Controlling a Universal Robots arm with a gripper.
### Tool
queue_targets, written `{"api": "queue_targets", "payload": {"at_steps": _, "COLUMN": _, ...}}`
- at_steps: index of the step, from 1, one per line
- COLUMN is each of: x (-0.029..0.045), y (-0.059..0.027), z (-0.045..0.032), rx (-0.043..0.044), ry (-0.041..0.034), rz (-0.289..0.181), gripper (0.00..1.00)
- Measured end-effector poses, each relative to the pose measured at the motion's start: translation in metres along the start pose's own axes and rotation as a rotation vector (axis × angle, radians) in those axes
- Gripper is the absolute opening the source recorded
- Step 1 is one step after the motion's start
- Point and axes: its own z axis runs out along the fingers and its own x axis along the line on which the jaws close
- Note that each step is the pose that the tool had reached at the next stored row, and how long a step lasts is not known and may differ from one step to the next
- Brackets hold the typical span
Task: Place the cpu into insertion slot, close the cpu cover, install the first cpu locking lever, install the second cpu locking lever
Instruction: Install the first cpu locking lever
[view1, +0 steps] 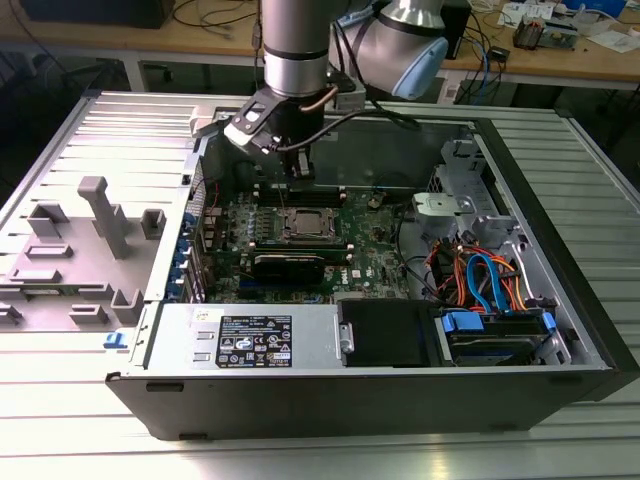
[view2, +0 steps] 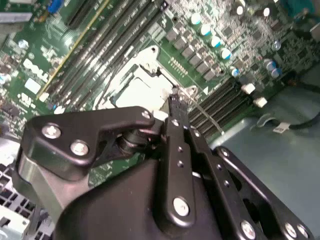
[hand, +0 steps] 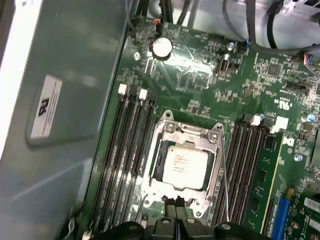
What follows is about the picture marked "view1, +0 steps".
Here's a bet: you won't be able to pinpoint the silver metal bracket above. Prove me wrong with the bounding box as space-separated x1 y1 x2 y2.
410 191 475 227

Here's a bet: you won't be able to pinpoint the copper coloured cable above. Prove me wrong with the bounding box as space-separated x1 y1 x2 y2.
299 84 341 114

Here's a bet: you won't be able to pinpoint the black computer tower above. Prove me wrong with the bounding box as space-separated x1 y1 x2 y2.
442 0 472 61

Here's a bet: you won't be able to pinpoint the black monitor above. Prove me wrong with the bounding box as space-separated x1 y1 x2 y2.
19 0 174 30

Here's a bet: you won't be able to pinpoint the black plastic shroud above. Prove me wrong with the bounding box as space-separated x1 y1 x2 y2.
335 298 444 370

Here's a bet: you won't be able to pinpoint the blue disk carrier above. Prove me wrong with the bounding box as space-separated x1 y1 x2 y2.
438 308 559 369

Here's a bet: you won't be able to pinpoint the silver drive cage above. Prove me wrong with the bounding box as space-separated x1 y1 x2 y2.
427 138 524 236

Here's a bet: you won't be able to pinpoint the metal socket cover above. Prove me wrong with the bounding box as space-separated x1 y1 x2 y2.
283 207 342 242

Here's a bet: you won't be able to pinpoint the white papers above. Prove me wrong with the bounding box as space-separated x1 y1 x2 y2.
498 1 554 27

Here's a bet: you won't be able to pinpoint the blue cable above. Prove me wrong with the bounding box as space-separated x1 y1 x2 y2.
477 37 496 91

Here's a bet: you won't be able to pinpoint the white paper sheet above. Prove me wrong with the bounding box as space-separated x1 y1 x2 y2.
587 28 640 55

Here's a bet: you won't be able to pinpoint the silver power supply unit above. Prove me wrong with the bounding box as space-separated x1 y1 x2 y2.
130 302 346 374

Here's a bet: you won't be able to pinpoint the black RAM slot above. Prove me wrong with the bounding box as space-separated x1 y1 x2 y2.
253 184 347 192
254 196 348 204
253 192 348 200
254 189 347 196
252 239 349 250

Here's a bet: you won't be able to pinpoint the black camera cable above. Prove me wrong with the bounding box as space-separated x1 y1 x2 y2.
274 108 424 152

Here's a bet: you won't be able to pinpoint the wooden desk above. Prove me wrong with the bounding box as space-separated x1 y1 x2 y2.
0 0 640 94

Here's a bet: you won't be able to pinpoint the grey parts rack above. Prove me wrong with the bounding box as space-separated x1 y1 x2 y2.
0 175 169 334

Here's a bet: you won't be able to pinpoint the thick black cable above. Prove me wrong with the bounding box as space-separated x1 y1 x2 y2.
396 202 441 304

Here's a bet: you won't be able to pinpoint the black PC case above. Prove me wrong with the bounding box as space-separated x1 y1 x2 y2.
104 92 640 441

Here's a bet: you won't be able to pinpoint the silver CPU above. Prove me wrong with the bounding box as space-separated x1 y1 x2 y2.
294 212 327 235

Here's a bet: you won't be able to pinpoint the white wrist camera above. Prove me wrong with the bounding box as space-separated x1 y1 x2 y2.
223 89 281 156

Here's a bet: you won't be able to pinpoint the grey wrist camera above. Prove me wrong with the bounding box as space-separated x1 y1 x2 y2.
333 83 367 110

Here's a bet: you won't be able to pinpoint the orange wire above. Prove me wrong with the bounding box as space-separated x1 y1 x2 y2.
429 239 531 314

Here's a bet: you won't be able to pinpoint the finned cooler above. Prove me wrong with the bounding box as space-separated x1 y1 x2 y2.
514 13 547 51

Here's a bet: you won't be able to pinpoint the green motherboard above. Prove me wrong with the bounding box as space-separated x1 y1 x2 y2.
199 185 417 306

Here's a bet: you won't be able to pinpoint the graphics card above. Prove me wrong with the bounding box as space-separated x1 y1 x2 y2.
249 251 329 287

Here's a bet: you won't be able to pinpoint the blue wire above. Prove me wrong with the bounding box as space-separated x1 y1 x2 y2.
466 253 507 315

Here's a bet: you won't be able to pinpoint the thin black wire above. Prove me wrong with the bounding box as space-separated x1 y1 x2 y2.
373 171 420 197

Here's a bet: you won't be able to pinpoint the grey electronic device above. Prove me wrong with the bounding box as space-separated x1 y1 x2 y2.
542 7 584 50

